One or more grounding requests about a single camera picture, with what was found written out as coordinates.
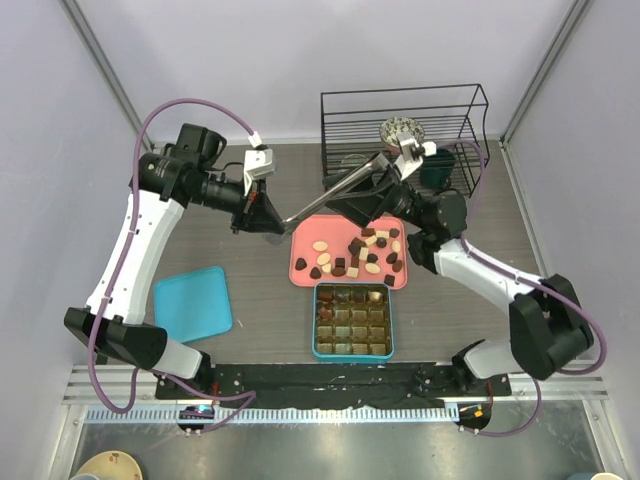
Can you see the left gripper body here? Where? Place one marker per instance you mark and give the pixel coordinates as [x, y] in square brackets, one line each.
[244, 214]

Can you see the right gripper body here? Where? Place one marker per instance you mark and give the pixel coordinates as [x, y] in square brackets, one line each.
[397, 198]

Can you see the stainless steel tongs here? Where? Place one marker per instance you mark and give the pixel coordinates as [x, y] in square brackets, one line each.
[346, 184]

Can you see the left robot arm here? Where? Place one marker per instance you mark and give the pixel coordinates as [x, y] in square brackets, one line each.
[112, 320]

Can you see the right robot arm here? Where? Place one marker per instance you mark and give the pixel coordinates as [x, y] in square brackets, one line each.
[547, 326]

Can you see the gold plastic chocolate insert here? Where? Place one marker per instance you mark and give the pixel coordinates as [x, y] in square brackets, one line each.
[352, 321]

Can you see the blue chocolate tin box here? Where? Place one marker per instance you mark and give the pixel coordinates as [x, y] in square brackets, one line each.
[352, 322]

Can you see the striped ceramic cup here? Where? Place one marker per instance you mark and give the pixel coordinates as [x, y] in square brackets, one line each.
[352, 161]

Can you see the dark green mug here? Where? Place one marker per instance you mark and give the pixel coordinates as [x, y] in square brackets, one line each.
[435, 172]

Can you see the pink tray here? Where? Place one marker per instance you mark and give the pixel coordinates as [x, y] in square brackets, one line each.
[328, 248]

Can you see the patterned ceramic bowl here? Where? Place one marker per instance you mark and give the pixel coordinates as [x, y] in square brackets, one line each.
[392, 127]

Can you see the blue tin lid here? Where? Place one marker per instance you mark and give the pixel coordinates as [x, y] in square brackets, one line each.
[193, 306]

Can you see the beige plate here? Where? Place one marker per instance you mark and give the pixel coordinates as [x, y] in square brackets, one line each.
[112, 464]

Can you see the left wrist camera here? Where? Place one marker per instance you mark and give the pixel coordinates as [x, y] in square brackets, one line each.
[259, 163]

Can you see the black wire rack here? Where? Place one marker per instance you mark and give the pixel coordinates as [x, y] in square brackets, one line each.
[356, 124]

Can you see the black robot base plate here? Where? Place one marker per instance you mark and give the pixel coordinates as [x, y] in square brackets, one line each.
[328, 386]

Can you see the white cable duct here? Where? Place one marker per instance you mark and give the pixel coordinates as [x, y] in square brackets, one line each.
[196, 414]

